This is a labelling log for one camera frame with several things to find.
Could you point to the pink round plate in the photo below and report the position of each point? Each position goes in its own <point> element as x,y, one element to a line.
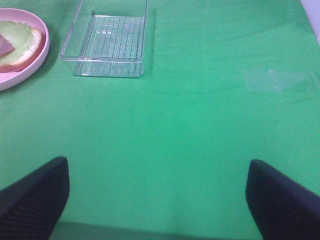
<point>13,78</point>

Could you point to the white bread slice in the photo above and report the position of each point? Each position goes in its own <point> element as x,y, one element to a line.
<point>28,56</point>

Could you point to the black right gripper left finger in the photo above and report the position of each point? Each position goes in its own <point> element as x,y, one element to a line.
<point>31,207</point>

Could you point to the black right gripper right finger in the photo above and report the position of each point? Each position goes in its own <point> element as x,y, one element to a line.
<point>281,208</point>

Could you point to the clear right plastic container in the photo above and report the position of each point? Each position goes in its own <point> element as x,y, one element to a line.
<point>107,38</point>

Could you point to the dark red bacon strip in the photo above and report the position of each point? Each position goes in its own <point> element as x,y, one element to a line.
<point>5,47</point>

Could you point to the green lettuce leaf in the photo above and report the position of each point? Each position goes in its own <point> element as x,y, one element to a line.
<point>19,35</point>

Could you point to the green tablecloth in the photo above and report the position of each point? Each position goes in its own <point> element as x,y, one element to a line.
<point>225,82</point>

